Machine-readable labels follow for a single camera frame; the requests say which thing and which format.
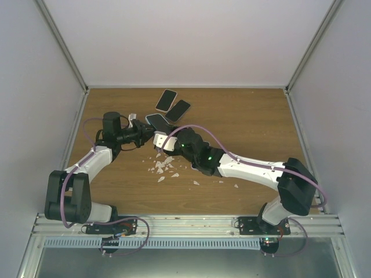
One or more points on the phone in grey case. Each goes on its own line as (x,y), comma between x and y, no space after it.
(177,111)

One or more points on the grey slotted cable duct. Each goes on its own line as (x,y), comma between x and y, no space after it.
(155,243)

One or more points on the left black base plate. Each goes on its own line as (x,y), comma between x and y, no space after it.
(122,228)

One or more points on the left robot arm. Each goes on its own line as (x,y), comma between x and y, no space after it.
(68,197)

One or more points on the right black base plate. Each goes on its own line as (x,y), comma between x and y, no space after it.
(253,225)

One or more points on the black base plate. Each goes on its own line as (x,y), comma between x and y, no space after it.
(253,225)
(122,228)

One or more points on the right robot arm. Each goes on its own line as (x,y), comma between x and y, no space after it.
(293,182)

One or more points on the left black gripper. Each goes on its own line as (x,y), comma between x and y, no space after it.
(142,132)

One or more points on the light blue phone case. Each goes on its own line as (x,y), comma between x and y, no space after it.
(155,118)

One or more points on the aluminium rail frame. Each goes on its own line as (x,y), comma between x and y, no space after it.
(219,226)

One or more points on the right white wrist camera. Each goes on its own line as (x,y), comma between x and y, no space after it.
(162,140)

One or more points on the phone in white case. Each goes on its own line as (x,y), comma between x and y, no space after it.
(166,100)

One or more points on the black smartphone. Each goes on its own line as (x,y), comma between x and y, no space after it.
(164,127)

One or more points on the white debris pile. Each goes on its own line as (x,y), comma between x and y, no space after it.
(164,167)

